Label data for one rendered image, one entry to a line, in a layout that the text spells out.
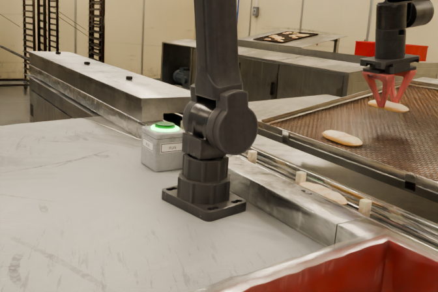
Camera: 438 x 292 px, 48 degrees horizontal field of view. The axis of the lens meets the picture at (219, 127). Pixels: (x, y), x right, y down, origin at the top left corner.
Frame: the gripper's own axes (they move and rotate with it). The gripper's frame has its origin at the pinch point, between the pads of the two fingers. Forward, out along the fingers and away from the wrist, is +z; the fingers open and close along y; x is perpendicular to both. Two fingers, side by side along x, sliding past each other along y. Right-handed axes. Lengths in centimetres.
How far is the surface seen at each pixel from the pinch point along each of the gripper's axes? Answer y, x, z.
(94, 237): -64, -10, 5
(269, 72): 155, 273, 52
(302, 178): -29.1, -9.0, 6.4
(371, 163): -18.7, -14.3, 4.7
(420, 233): -26.1, -30.6, 7.9
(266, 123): -20.2, 14.7, 4.0
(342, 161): -19.0, -7.6, 6.3
